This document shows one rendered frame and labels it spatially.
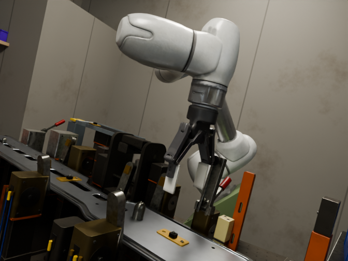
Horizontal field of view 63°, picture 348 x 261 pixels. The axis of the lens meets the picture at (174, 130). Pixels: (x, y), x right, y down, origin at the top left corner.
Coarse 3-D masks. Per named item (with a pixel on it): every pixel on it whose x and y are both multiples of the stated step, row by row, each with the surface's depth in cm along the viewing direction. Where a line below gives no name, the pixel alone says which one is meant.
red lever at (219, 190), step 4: (224, 180) 91; (228, 180) 91; (220, 184) 90; (224, 184) 90; (228, 184) 91; (220, 188) 89; (224, 188) 89; (220, 192) 88; (216, 196) 87; (208, 200) 85; (204, 204) 84; (204, 208) 83
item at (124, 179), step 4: (128, 164) 102; (132, 164) 102; (124, 168) 103; (128, 168) 101; (132, 168) 101; (124, 172) 101; (128, 172) 101; (132, 172) 101; (124, 176) 102; (128, 176) 101; (132, 176) 102; (120, 180) 102; (124, 180) 101; (128, 180) 101; (120, 184) 102; (124, 184) 101; (128, 184) 101; (120, 188) 100; (124, 188) 100; (128, 188) 102; (124, 192) 100
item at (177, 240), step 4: (156, 232) 74; (160, 232) 73; (168, 232) 75; (164, 236) 72; (168, 236) 72; (172, 236) 72; (176, 236) 72; (172, 240) 70; (176, 240) 71; (180, 240) 71; (184, 240) 72; (180, 244) 69; (184, 244) 70
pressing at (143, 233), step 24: (0, 144) 125; (24, 144) 135; (24, 168) 101; (72, 168) 113; (72, 192) 88; (96, 192) 93; (96, 216) 74; (144, 216) 82; (168, 216) 86; (144, 240) 67; (168, 240) 70; (192, 240) 74
